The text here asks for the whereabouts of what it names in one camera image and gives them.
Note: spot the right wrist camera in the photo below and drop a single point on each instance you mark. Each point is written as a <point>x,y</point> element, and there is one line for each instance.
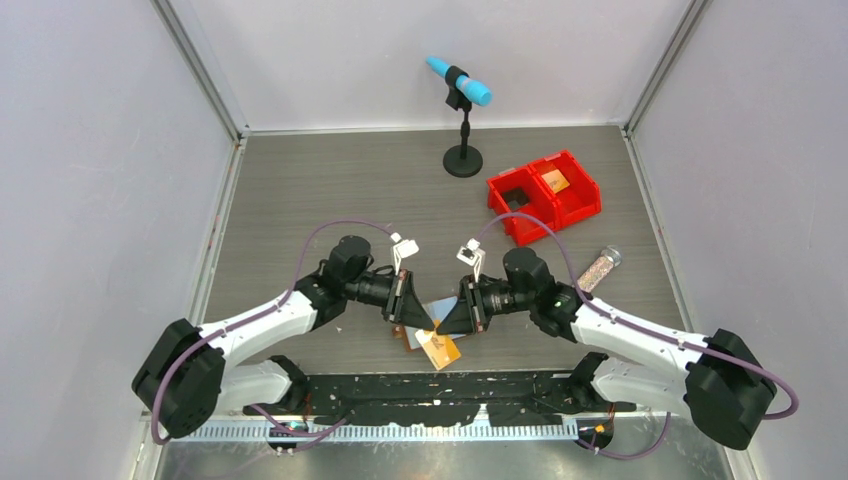
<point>474,256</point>

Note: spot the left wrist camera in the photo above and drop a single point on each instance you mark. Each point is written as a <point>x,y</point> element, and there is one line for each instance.
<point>402,248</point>

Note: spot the left red bin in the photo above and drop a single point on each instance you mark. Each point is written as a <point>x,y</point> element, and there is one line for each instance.
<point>521,190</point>

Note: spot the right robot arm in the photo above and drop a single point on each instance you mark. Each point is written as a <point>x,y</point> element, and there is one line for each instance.
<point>714,381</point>

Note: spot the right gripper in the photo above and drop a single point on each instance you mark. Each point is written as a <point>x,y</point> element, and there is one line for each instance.
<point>469,313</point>

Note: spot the red bin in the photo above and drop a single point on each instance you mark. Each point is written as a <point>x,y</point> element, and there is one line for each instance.
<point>521,190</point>
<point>580,201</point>

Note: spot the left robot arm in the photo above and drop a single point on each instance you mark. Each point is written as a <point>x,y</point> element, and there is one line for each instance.
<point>195,372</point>

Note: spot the orange block in bin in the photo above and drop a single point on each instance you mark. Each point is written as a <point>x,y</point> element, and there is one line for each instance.
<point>555,180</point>

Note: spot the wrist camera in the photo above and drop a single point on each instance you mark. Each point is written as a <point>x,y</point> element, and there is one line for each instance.
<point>474,256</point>
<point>402,248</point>

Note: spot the black microphone stand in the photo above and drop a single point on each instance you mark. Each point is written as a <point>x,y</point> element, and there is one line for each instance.
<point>462,160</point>

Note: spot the glitter tube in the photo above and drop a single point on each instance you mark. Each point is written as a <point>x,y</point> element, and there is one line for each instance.
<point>609,259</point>

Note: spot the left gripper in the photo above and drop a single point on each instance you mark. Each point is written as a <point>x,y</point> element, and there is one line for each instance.
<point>402,305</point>

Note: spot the blue microphone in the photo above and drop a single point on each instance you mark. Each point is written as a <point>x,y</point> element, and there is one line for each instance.
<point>463,90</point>

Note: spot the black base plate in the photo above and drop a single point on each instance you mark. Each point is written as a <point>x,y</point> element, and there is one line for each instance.
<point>510,398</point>

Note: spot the right red bin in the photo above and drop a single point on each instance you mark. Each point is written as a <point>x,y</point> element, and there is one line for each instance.
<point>580,201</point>

